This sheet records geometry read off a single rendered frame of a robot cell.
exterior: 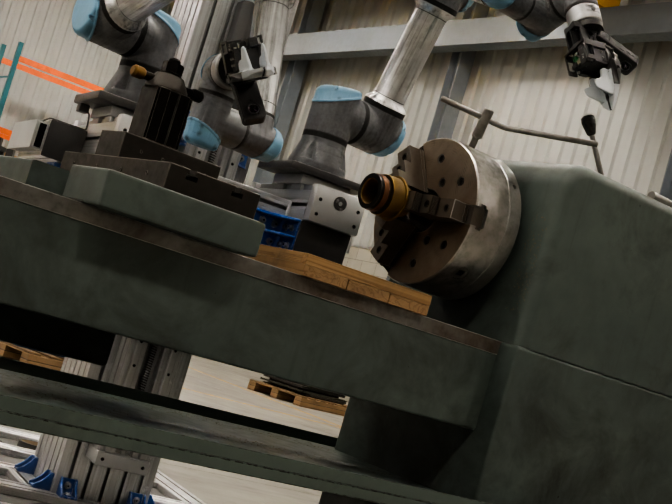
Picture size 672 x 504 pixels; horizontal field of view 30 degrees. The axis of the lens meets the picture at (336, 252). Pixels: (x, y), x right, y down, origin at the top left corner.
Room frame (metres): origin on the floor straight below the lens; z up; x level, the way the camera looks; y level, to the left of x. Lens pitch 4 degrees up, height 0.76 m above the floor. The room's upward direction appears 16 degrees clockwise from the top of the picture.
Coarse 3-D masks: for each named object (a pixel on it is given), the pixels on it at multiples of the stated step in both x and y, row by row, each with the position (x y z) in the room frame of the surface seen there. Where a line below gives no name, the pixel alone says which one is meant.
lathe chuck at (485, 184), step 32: (448, 160) 2.53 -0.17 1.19; (480, 160) 2.49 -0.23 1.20; (448, 192) 2.51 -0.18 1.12; (480, 192) 2.44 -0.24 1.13; (448, 224) 2.48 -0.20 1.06; (416, 256) 2.54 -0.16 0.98; (448, 256) 2.46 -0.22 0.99; (480, 256) 2.47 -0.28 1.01; (416, 288) 2.57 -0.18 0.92; (448, 288) 2.53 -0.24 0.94
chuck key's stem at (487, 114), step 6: (486, 108) 2.53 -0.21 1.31; (486, 114) 2.53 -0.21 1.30; (492, 114) 2.53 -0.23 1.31; (480, 120) 2.53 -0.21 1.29; (486, 120) 2.53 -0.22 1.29; (480, 126) 2.53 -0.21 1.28; (486, 126) 2.54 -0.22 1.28; (474, 132) 2.54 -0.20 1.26; (480, 132) 2.53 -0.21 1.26; (474, 138) 2.54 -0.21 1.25; (480, 138) 2.54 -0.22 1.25; (474, 144) 2.54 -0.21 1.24
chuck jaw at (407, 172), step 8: (400, 152) 2.60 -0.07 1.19; (408, 152) 2.57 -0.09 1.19; (416, 152) 2.58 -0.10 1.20; (400, 160) 2.59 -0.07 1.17; (408, 160) 2.57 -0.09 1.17; (416, 160) 2.57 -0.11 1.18; (424, 160) 2.59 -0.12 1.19; (392, 168) 2.57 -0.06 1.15; (400, 168) 2.55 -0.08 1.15; (408, 168) 2.54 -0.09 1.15; (416, 168) 2.56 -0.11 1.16; (424, 168) 2.58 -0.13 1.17; (400, 176) 2.52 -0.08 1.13; (408, 176) 2.53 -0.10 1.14; (416, 176) 2.55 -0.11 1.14; (424, 176) 2.57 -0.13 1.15; (408, 184) 2.52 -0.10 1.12; (416, 184) 2.54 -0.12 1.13; (424, 184) 2.56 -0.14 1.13; (424, 192) 2.55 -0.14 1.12; (432, 192) 2.57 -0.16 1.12
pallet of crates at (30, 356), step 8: (0, 344) 9.22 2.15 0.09; (8, 344) 9.13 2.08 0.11; (0, 352) 9.19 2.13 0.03; (8, 352) 9.18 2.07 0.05; (16, 352) 9.22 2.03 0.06; (24, 352) 8.94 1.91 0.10; (32, 352) 8.91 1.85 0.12; (40, 352) 9.14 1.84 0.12; (24, 360) 8.92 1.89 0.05; (32, 360) 8.92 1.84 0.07; (40, 360) 8.96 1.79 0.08; (48, 360) 9.00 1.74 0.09; (56, 360) 9.04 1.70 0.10; (56, 368) 9.06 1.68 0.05
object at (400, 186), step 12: (372, 180) 2.48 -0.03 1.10; (384, 180) 2.45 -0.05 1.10; (396, 180) 2.47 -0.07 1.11; (360, 192) 2.49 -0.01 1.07; (372, 192) 2.51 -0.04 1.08; (384, 192) 2.44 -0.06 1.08; (396, 192) 2.46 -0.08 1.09; (408, 192) 2.47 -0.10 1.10; (360, 204) 2.49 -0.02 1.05; (372, 204) 2.45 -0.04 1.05; (384, 204) 2.46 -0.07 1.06; (396, 204) 2.46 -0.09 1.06; (384, 216) 2.49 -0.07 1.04; (396, 216) 2.48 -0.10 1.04
